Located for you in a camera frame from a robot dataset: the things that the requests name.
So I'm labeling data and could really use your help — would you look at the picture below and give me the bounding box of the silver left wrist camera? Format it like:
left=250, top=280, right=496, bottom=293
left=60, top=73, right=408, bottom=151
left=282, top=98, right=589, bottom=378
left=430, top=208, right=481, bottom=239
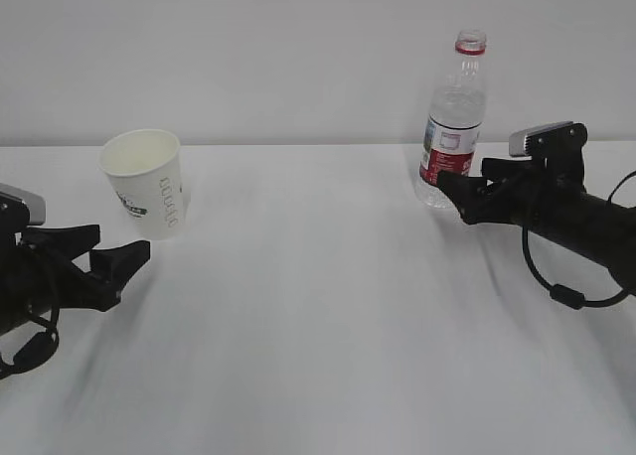
left=1, top=183, right=47, bottom=228

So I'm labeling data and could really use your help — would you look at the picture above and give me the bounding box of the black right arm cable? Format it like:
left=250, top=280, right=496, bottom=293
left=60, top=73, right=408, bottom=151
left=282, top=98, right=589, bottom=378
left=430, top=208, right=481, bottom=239
left=521, top=169, right=636, bottom=311

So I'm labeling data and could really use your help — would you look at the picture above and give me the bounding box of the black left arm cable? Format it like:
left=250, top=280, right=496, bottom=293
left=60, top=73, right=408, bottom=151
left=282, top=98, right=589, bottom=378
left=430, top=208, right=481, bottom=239
left=0, top=255, right=62, bottom=380

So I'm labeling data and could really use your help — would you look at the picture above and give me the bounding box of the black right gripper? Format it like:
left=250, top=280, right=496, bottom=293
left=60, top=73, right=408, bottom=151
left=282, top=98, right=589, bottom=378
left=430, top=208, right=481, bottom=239
left=437, top=156, right=586, bottom=229

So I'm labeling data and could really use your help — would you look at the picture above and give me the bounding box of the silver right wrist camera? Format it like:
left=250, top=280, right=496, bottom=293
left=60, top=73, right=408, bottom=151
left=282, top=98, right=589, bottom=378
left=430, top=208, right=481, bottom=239
left=509, top=121, right=587, bottom=158

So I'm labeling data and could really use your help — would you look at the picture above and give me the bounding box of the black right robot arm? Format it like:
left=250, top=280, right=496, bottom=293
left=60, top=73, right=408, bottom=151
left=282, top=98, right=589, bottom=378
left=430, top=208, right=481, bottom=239
left=437, top=158, right=635, bottom=310

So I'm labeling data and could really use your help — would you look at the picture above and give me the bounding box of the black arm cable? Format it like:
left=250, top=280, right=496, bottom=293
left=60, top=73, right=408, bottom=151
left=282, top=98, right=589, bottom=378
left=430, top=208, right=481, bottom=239
left=0, top=255, right=62, bottom=380
left=521, top=169, right=636, bottom=311

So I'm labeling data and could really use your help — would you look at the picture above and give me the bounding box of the white paper cup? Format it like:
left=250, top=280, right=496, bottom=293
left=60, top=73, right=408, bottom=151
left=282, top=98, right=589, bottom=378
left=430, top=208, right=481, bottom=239
left=98, top=129, right=186, bottom=240

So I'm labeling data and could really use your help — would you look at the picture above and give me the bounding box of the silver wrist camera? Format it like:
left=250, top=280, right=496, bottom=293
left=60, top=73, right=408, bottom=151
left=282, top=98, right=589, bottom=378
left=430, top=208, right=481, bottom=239
left=509, top=121, right=587, bottom=158
left=1, top=183, right=47, bottom=228

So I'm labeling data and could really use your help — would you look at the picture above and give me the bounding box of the clear plastic water bottle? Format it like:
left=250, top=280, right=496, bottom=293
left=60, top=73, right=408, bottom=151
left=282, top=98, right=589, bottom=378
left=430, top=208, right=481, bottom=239
left=416, top=29, right=487, bottom=209

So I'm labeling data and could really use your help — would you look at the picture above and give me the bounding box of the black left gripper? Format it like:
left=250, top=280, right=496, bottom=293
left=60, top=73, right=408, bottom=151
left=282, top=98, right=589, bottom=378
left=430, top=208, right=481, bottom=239
left=1, top=225, right=150, bottom=336

